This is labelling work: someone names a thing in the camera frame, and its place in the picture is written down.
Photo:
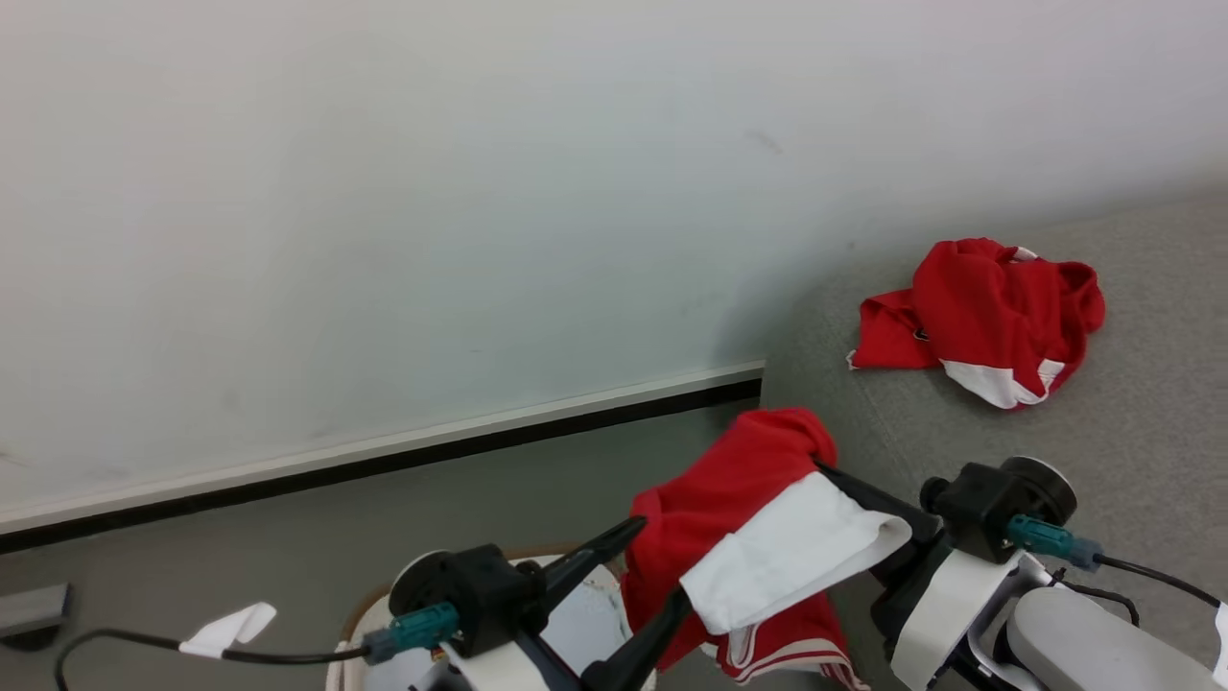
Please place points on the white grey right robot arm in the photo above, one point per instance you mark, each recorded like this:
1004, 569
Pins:
1094, 643

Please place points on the red garment with white hem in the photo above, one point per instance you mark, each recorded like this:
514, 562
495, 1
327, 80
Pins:
998, 307

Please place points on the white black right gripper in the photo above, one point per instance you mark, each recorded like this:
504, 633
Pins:
945, 614

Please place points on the white and black baseboard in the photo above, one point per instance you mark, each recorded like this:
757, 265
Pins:
384, 456

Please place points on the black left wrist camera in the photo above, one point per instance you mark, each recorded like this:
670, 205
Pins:
480, 595

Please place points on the white perforated laundry basket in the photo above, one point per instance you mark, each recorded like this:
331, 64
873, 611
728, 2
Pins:
590, 614

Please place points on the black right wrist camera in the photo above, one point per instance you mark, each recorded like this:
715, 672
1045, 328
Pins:
988, 504

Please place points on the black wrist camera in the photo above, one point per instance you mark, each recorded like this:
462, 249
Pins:
480, 595
988, 504

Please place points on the grey fabric sofa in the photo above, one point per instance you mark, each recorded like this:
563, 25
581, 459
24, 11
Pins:
1142, 422

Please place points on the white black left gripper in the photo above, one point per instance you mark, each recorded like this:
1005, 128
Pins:
518, 672

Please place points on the red white striped garment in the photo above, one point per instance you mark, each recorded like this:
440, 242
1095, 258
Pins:
729, 489

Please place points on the grey flat floor block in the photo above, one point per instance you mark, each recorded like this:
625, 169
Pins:
34, 612

